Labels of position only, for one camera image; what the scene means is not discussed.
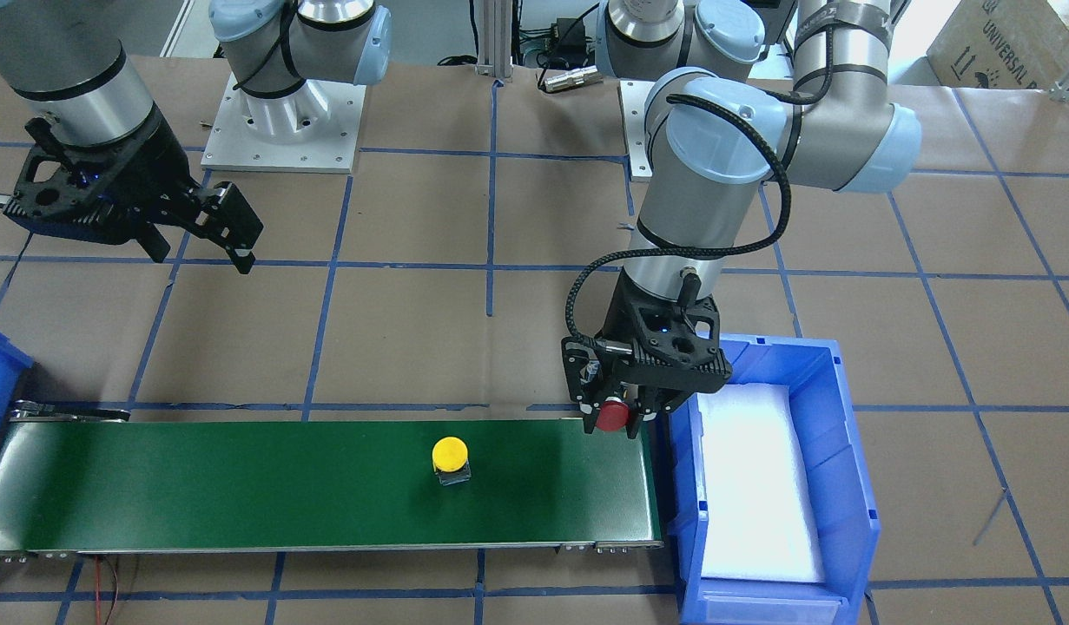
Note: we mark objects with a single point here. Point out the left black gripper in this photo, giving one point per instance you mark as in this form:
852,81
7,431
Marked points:
580,378

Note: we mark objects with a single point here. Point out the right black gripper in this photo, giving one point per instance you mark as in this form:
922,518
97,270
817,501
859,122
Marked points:
149,180

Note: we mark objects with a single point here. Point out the red emergency stop button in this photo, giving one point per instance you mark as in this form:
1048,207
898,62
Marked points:
613,414

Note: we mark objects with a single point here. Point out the yellow push button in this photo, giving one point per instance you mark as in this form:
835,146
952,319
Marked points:
451,461

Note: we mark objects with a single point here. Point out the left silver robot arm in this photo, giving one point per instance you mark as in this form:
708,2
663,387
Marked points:
842,134

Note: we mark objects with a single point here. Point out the white foam pad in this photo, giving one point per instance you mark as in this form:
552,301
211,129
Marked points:
761,525

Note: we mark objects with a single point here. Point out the green conveyor belt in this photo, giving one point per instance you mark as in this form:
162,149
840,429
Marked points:
114,488

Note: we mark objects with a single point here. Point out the silver metal cylinder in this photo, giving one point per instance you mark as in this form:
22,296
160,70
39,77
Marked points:
572,79

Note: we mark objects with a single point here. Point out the black power adapter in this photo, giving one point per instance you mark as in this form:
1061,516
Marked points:
568,35

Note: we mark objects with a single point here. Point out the cardboard box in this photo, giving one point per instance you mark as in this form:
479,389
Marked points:
1003,45

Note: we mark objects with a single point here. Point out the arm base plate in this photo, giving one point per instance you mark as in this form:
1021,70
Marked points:
314,130
634,130

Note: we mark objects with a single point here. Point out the aluminium frame post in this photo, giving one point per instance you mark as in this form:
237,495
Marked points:
494,35

